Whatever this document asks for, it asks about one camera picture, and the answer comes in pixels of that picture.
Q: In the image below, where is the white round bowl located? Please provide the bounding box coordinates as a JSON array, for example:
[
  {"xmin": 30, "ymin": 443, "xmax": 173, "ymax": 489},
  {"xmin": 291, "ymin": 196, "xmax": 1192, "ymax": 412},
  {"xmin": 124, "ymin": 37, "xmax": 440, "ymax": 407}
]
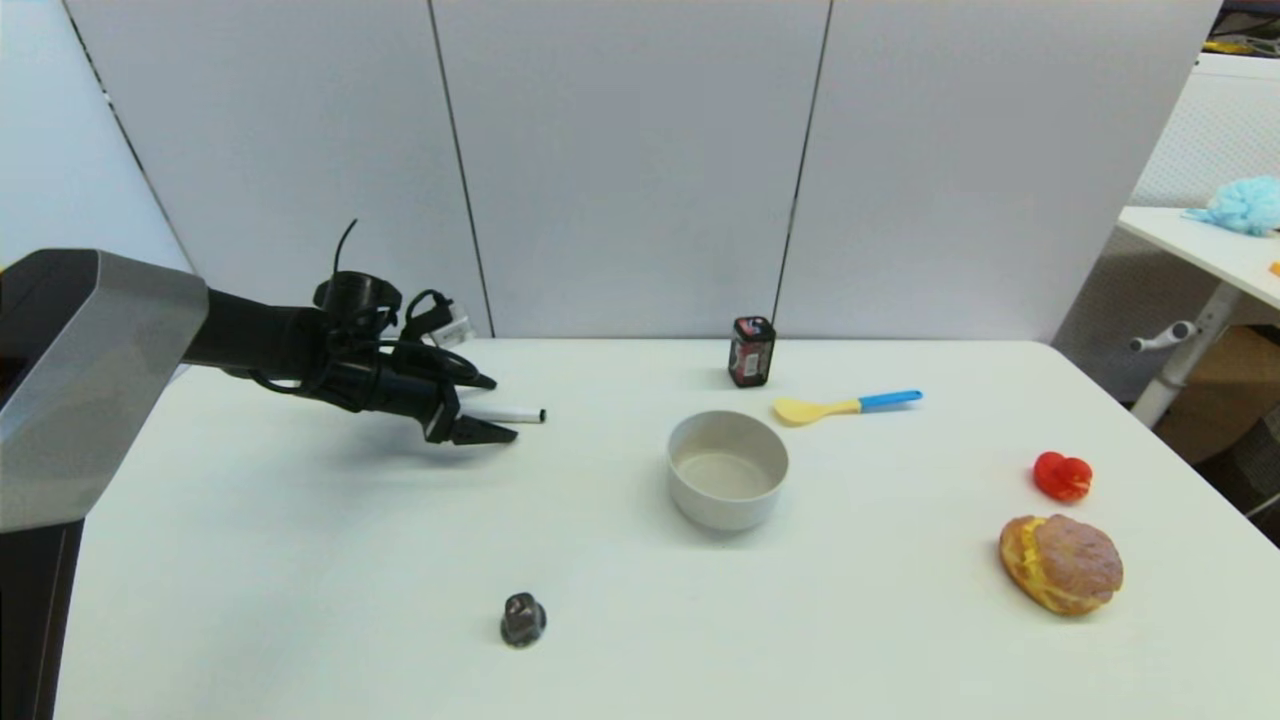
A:
[{"xmin": 666, "ymin": 409, "xmax": 791, "ymax": 533}]

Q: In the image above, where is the black and red battery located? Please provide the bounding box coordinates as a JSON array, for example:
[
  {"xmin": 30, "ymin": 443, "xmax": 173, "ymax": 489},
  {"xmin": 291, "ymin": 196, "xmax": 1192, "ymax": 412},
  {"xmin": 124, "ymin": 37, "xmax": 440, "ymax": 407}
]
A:
[{"xmin": 727, "ymin": 315, "xmax": 778, "ymax": 389}]

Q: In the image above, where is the grey and black robot torso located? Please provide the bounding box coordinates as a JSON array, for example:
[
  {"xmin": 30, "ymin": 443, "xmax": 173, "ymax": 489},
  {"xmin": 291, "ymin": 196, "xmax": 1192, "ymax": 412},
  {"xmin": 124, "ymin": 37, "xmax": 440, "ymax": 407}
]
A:
[{"xmin": 0, "ymin": 249, "xmax": 212, "ymax": 720}]

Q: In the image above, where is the red toy pepper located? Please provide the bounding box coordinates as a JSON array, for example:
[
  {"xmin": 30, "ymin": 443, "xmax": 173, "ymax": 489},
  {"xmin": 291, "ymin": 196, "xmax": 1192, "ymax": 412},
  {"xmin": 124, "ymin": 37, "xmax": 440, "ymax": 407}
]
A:
[{"xmin": 1032, "ymin": 450, "xmax": 1095, "ymax": 504}]

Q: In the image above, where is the cream puff bread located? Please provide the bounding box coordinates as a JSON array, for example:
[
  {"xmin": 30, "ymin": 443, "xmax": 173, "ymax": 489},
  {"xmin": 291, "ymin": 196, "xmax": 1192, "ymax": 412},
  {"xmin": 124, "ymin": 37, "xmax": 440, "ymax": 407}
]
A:
[{"xmin": 998, "ymin": 513, "xmax": 1125, "ymax": 618}]

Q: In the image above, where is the white table leg with crank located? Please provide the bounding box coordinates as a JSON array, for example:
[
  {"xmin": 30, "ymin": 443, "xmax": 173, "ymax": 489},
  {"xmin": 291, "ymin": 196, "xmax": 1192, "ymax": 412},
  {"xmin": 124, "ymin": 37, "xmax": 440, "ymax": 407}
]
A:
[{"xmin": 1129, "ymin": 280, "xmax": 1243, "ymax": 430}]

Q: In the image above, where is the brown cardboard box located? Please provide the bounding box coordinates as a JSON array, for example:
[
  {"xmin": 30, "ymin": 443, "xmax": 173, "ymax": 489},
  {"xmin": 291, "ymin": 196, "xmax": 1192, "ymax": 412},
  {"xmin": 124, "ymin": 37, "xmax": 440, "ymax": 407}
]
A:
[{"xmin": 1154, "ymin": 324, "xmax": 1280, "ymax": 467}]

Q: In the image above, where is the white side table top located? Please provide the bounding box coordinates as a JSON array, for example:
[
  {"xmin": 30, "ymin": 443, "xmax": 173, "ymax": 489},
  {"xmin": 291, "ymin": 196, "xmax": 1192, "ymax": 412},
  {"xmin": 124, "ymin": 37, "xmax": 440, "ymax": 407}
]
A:
[{"xmin": 1116, "ymin": 204, "xmax": 1280, "ymax": 312}]

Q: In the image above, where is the light blue fluffy cloth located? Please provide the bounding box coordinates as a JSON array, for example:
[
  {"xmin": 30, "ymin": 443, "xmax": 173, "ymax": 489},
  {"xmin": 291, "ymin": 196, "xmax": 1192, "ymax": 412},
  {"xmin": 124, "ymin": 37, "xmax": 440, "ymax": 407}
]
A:
[{"xmin": 1182, "ymin": 175, "xmax": 1280, "ymax": 239}]

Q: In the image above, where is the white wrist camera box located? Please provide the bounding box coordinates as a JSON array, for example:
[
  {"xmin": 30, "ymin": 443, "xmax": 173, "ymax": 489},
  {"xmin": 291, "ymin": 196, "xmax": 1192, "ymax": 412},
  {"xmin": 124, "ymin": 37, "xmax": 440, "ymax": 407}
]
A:
[{"xmin": 428, "ymin": 304, "xmax": 474, "ymax": 350}]

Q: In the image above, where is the yellow spoon with blue handle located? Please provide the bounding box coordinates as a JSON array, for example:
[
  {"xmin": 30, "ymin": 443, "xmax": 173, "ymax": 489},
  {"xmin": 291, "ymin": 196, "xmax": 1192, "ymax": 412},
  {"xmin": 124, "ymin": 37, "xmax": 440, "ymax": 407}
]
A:
[{"xmin": 771, "ymin": 389, "xmax": 925, "ymax": 429}]

